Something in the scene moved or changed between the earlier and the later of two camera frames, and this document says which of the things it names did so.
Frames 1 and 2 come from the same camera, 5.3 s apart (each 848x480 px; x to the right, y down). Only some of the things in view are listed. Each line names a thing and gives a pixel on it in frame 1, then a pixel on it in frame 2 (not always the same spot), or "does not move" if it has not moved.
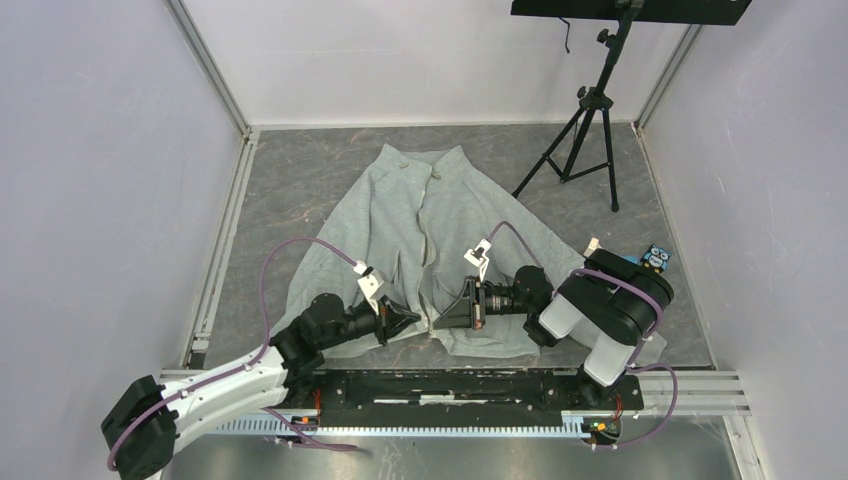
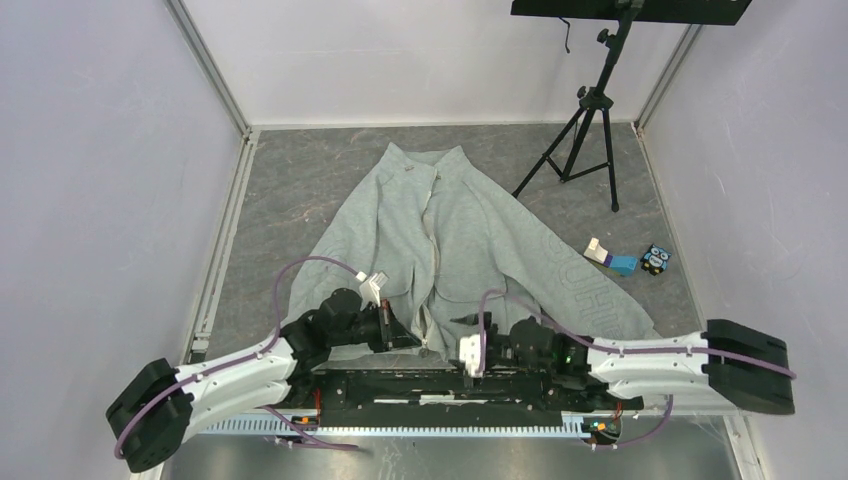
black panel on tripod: x=706 y=12 does not move
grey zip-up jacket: x=431 y=239 does not move
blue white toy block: x=595 y=244 does not move
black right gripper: x=465 y=313 → x=490 y=328
